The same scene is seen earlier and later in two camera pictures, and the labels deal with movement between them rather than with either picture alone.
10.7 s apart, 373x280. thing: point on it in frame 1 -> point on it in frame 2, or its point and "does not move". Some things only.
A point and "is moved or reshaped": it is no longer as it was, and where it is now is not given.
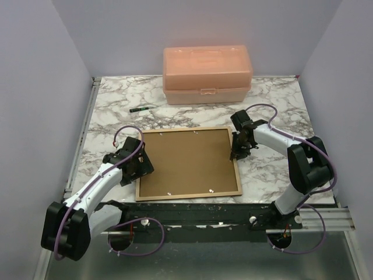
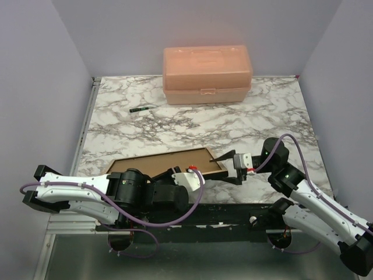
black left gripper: [145, 167] -> [168, 177]
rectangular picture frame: [189, 163] is moved or reshaped
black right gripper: [241, 153] -> [241, 175]
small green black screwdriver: [140, 109] does not move
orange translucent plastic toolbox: [207, 74] does not move
